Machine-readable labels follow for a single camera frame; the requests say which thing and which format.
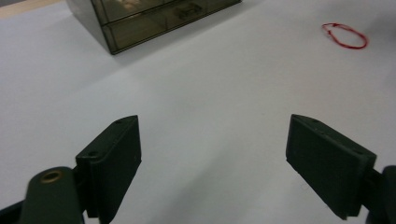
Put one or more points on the smoky clear drawer box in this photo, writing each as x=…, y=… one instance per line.
x=84, y=18

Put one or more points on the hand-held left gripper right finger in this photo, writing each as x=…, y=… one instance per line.
x=327, y=161

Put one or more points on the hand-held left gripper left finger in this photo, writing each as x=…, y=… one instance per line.
x=112, y=161

